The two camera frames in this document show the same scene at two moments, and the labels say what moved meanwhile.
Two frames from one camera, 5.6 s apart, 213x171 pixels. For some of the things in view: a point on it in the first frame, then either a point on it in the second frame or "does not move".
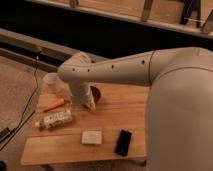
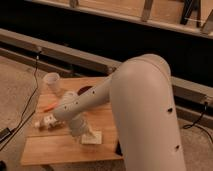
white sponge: [91, 137] does not move
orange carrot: [54, 105] does not move
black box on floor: [4, 133] does not move
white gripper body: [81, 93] → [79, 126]
